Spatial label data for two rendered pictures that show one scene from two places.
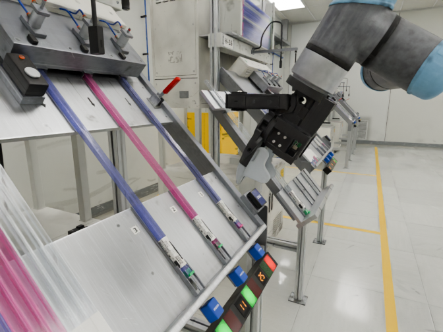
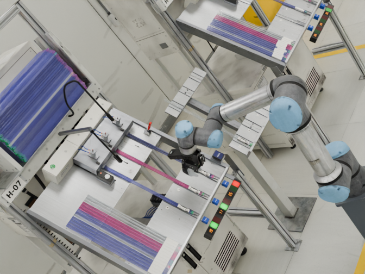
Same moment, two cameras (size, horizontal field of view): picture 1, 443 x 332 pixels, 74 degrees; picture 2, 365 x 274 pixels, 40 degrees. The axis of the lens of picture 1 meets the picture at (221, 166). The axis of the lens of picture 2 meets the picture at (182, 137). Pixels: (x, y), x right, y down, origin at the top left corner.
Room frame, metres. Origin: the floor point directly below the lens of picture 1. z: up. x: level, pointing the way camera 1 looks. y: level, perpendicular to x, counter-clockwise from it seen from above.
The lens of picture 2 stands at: (-1.18, -1.09, 2.11)
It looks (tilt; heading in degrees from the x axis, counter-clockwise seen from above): 27 degrees down; 29
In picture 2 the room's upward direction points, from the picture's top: 40 degrees counter-clockwise
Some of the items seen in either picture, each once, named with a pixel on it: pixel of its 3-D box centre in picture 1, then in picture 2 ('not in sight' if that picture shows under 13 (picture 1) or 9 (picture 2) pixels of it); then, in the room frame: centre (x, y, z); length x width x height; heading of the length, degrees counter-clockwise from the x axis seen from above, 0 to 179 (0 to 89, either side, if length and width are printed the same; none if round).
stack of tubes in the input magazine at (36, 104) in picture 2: not in sight; (32, 104); (0.70, 0.47, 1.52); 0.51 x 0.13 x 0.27; 153
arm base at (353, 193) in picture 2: not in sight; (350, 176); (0.47, -0.66, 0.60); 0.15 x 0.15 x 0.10
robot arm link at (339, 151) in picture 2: not in sight; (338, 159); (0.46, -0.66, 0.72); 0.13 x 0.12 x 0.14; 165
